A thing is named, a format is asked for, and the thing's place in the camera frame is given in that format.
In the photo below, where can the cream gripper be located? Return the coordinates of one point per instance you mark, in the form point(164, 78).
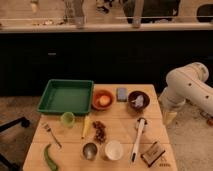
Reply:
point(168, 116)

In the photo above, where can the silver metal fork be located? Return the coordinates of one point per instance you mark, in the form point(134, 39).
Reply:
point(49, 130)

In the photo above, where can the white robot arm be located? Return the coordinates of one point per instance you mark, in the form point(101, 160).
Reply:
point(186, 83)

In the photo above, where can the green plastic tray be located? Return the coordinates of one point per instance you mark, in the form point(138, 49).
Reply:
point(62, 95)

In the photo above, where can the dark bowl with paper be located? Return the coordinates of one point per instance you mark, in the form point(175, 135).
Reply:
point(138, 100)

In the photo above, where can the brown cardboard box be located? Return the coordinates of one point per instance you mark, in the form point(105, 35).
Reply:
point(155, 151)

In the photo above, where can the blue sponge block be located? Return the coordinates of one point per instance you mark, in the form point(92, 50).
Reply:
point(121, 94)

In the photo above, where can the white ceramic cup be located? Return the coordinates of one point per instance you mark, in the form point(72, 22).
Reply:
point(113, 150)

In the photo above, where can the orange bowl with egg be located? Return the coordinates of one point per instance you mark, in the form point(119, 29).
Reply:
point(102, 99)

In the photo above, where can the brown dried fruit cluster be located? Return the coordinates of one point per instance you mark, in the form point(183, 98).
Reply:
point(100, 135)

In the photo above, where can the dark counter cabinet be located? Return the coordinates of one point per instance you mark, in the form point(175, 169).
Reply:
point(28, 61)

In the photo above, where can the yellow banana piece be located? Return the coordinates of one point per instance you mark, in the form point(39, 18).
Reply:
point(86, 126)

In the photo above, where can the small metal cup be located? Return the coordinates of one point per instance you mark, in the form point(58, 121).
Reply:
point(89, 151)

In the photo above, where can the small green cup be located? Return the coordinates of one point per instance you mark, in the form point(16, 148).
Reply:
point(67, 119)

